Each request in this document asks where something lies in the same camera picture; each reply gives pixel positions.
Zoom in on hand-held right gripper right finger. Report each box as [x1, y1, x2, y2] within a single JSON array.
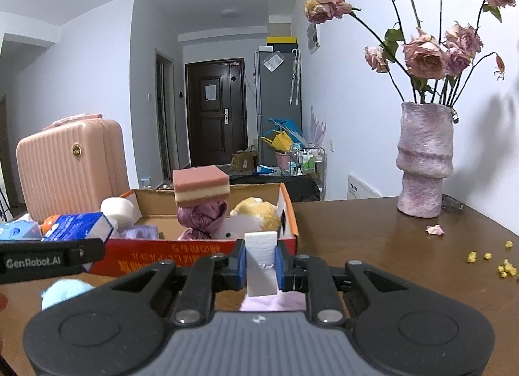
[[275, 241, 410, 326]]

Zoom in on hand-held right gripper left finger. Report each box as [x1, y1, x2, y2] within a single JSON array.
[[109, 240, 249, 326]]

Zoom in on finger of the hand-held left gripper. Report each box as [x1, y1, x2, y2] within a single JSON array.
[[68, 238, 107, 273]]

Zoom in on white foam block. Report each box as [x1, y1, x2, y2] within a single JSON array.
[[244, 231, 278, 296]]

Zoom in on small blue carton box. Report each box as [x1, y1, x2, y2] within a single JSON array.
[[42, 212, 114, 244]]

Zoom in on lavender towel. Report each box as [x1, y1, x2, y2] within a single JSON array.
[[239, 293, 307, 312]]

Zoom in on light blue plush puff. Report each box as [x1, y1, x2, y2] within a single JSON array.
[[41, 279, 96, 312]]

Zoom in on white cylinder roll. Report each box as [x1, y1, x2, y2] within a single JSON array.
[[100, 197, 136, 235]]

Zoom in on purple ruffled scrunchie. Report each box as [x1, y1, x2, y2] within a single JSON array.
[[117, 224, 160, 241]]

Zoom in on white and yellow plush toy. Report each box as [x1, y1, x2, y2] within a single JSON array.
[[213, 197, 282, 241]]

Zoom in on pink satin bonnet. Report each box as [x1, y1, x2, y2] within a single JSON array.
[[177, 198, 228, 241]]

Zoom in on red cardboard box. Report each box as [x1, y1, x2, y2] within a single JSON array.
[[87, 182, 300, 278]]

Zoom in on pink layered sponge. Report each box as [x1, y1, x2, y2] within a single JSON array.
[[172, 165, 231, 208]]

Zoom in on blue wet wipes pack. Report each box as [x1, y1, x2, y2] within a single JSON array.
[[0, 220, 43, 241]]

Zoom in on pink ribbed suitcase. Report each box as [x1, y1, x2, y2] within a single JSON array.
[[16, 113, 130, 223]]

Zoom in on brown cardboard box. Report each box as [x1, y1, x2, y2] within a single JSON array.
[[231, 150, 258, 174]]

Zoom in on white trolley with bottles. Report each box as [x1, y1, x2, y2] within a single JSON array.
[[292, 147, 326, 176]]

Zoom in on blue folded rack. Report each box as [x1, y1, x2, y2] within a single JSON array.
[[268, 118, 309, 147]]

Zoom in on dark brown entrance door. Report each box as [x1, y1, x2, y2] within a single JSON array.
[[185, 58, 249, 167]]

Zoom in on purple feather decoration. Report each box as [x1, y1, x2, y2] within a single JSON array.
[[309, 104, 328, 146]]

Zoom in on dark side door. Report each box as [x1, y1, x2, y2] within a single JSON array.
[[155, 49, 175, 182]]

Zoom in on grey refrigerator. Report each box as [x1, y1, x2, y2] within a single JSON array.
[[255, 50, 303, 166]]

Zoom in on pink textured vase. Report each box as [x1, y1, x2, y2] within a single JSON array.
[[396, 101, 455, 218]]

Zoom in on black eyeglasses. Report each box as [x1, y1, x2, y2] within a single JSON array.
[[442, 194, 465, 212]]

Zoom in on folded clear umbrella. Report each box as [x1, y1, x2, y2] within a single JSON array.
[[289, 49, 301, 106]]

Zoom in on scattered yellow crumbs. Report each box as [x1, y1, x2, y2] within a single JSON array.
[[466, 240, 519, 278]]

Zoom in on clear plastic pouch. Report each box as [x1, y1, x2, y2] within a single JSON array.
[[263, 53, 284, 73]]

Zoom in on yellow and black box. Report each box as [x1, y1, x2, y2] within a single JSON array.
[[266, 36, 298, 53]]

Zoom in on dried pink rose bouquet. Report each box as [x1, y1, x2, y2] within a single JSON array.
[[304, 0, 517, 107]]

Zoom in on wall poster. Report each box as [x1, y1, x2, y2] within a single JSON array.
[[307, 21, 321, 54]]

